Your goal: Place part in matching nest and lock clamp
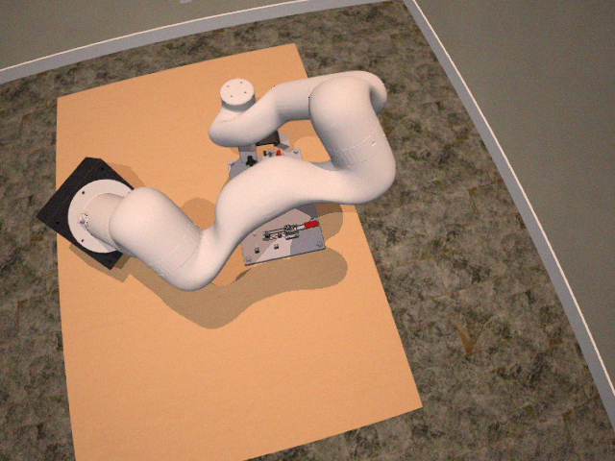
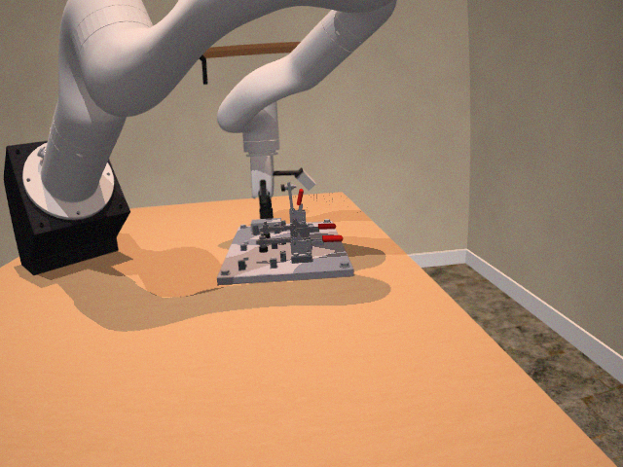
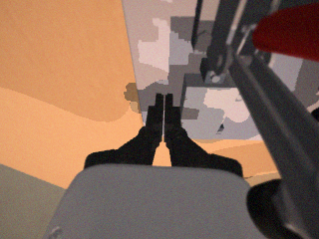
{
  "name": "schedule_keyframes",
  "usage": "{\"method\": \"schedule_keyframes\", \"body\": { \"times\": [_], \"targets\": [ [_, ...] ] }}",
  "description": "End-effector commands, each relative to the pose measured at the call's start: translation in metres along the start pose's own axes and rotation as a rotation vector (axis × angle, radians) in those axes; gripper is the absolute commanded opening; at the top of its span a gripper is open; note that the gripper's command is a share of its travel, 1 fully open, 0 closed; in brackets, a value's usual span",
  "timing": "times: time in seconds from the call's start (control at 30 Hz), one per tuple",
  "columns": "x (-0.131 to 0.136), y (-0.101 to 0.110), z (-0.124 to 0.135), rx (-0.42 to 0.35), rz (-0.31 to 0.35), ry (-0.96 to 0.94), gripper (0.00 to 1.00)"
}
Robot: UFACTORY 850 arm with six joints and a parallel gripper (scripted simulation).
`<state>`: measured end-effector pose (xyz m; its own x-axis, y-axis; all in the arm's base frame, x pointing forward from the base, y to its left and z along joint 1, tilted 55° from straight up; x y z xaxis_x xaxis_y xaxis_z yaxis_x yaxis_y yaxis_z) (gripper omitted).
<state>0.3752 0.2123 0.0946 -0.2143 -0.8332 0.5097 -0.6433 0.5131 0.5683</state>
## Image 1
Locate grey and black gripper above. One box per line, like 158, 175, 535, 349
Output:
237, 144, 258, 167

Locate grey toggle clamp with red handle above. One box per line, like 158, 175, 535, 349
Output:
262, 221, 318, 240

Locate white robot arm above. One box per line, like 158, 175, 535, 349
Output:
68, 71, 396, 291

